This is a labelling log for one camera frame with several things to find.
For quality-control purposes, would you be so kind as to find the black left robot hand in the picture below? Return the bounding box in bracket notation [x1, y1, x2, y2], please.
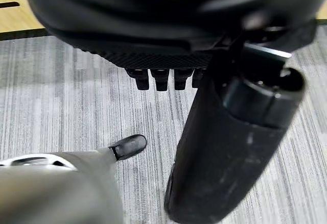
[22, 0, 327, 224]

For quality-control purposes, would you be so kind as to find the dark robot foot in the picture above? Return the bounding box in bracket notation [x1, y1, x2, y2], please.
[108, 134, 148, 161]

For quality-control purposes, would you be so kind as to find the wooden table with black edge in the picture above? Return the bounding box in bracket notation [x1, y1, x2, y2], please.
[0, 0, 60, 41]

